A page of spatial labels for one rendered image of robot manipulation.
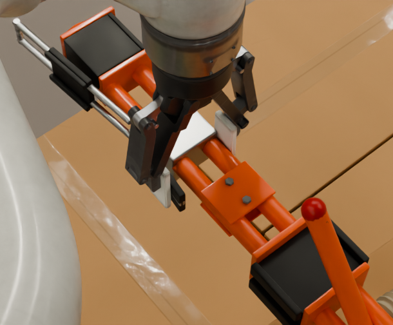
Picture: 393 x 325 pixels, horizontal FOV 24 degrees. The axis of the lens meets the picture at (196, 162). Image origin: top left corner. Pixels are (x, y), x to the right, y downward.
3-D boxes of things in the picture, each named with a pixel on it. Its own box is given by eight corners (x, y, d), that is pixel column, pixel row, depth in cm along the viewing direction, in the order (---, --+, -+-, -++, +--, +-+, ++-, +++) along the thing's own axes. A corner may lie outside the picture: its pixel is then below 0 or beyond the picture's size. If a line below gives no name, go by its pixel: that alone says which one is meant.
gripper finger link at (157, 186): (160, 162, 94) (136, 177, 93) (161, 187, 98) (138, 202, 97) (151, 152, 95) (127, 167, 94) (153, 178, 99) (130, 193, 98)
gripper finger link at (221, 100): (182, 71, 90) (192, 60, 90) (219, 106, 100) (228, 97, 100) (207, 96, 89) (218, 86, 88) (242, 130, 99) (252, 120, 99)
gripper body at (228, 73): (180, 93, 81) (182, 151, 89) (255, 46, 84) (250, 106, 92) (129, 40, 84) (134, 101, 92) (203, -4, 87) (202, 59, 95)
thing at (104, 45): (156, 75, 111) (154, 48, 106) (105, 107, 108) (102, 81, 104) (114, 32, 114) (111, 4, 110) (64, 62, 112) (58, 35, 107)
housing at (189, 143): (219, 152, 105) (220, 129, 102) (171, 184, 103) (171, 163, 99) (180, 112, 108) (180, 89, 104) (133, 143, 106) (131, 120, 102)
